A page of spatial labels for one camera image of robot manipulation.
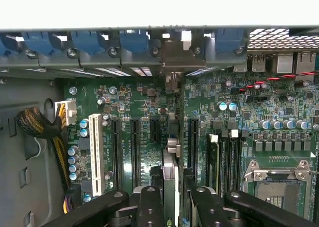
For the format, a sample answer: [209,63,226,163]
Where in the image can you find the silver USB port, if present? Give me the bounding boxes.
[233,54,248,73]
[251,53,267,73]

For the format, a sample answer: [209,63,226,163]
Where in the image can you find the short black expansion slot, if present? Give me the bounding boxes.
[150,116,160,143]

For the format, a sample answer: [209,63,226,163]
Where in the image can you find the black connector purple wires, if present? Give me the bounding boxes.
[63,183,83,215]

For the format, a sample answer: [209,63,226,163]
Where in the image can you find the braided yellow black cable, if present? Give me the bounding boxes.
[15,106,72,190]

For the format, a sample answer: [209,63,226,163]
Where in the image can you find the grey expansion slot cover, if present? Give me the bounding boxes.
[79,53,122,76]
[120,51,162,76]
[0,55,39,70]
[37,54,81,75]
[205,50,248,72]

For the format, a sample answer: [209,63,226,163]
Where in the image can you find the open black PC case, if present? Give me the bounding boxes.
[0,25,319,227]

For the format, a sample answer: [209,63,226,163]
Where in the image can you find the installed RAM stick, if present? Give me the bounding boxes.
[207,133,221,201]

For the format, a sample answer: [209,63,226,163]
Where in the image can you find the green motherboard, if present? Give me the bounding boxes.
[62,69,319,227]

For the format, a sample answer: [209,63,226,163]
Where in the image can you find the red black twisted wire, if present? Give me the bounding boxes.
[238,71,319,93]

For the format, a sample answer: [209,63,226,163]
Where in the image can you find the white power connector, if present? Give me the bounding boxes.
[53,99,78,126]

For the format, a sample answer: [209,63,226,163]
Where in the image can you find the silver rear port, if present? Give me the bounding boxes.
[296,52,317,75]
[276,53,294,74]

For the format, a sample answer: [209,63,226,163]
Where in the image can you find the black RAM slot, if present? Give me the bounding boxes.
[230,129,242,191]
[220,129,231,196]

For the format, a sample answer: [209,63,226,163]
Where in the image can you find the CPU socket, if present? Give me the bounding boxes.
[242,159,314,224]

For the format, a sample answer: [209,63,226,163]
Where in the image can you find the long black expansion slot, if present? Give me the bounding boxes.
[110,116,123,191]
[130,116,142,188]
[187,116,200,183]

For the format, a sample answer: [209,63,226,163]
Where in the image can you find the blue card retention clip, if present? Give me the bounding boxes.
[119,29,151,56]
[70,30,106,56]
[21,30,53,56]
[0,32,16,58]
[214,29,247,56]

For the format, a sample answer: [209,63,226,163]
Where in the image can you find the white expansion slot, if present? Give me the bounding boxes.
[88,113,105,197]

